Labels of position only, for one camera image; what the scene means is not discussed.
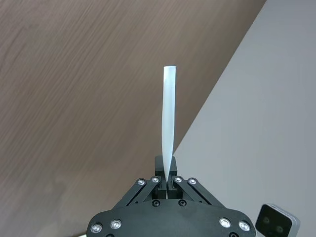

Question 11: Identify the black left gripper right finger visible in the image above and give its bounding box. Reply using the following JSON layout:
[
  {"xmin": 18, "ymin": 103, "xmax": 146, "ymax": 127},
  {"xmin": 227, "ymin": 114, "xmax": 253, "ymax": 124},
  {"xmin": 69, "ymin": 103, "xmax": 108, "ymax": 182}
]
[{"xmin": 167, "ymin": 156, "xmax": 214, "ymax": 206}]

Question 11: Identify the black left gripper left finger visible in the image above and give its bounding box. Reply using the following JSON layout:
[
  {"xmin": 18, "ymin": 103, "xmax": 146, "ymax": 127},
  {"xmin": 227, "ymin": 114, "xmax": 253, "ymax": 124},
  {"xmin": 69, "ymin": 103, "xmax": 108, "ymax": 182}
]
[{"xmin": 115, "ymin": 156, "xmax": 167, "ymax": 209}]

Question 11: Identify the small white plastic piece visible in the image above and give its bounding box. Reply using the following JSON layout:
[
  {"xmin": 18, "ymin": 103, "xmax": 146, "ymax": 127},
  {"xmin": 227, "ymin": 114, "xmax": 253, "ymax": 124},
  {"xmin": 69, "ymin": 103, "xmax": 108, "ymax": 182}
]
[{"xmin": 161, "ymin": 65, "xmax": 178, "ymax": 184}]

